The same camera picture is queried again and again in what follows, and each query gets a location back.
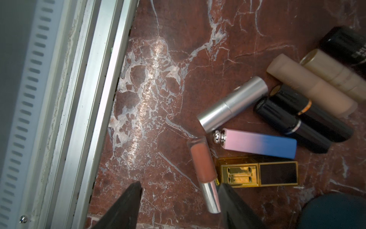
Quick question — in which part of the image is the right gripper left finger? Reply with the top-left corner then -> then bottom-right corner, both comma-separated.
93,181 -> 143,229

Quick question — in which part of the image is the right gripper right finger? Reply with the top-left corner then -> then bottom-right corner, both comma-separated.
218,183 -> 266,229

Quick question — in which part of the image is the clear red lip gloss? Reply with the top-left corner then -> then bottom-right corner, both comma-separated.
187,136 -> 221,214

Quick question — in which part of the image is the teal plastic storage box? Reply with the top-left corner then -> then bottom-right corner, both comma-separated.
297,193 -> 366,229

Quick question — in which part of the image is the silver lipstick tube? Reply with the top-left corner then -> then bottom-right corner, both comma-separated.
197,76 -> 268,133

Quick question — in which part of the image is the gold black square lipstick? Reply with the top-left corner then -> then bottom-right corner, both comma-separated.
214,156 -> 298,188

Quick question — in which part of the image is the pink blue gradient lipstick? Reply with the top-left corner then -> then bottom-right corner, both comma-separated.
213,128 -> 297,159

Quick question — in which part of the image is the black lipstick silver band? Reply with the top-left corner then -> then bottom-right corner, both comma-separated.
254,97 -> 332,154

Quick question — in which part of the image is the black lipstick gold band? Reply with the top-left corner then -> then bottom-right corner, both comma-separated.
269,84 -> 354,143

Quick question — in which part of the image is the tan matte lipstick tube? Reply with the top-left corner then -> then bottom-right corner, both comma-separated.
266,54 -> 358,118

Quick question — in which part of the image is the beige gold lipstick tube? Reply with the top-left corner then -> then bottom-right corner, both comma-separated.
300,49 -> 366,103

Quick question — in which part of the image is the black lipstick tube leftmost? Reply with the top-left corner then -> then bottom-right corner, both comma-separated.
319,26 -> 366,75

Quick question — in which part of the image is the aluminium front rail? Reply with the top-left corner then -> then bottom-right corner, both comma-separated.
1,1 -> 138,229

